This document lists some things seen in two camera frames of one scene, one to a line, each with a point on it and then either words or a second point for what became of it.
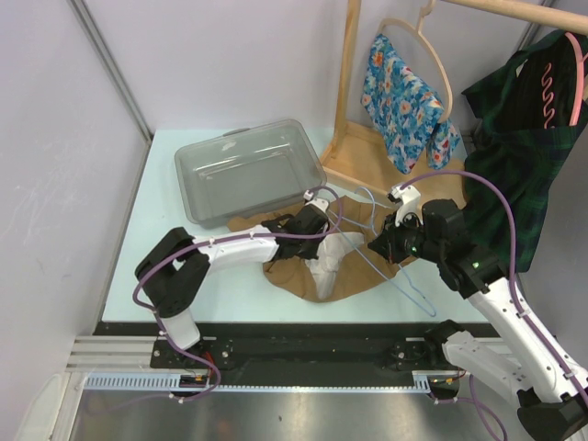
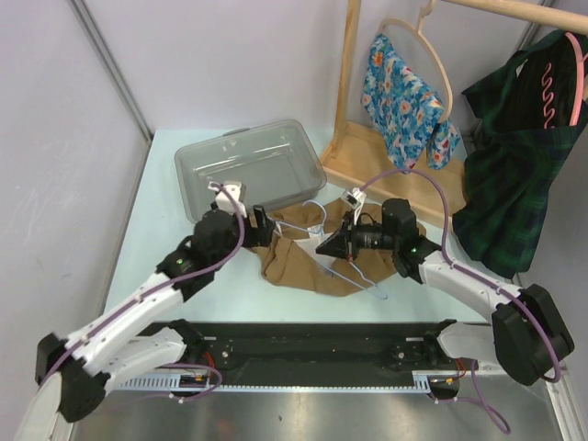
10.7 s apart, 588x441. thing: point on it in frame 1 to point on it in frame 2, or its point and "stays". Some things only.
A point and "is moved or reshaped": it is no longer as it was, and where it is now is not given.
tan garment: (362, 273) is moved or reshaped
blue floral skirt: (407, 114) stays
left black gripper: (310, 254) to (261, 234)
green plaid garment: (527, 110) stays
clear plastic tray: (244, 171) stays
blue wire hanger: (334, 212) to (376, 290)
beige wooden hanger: (431, 4) stays
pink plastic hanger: (579, 85) stays
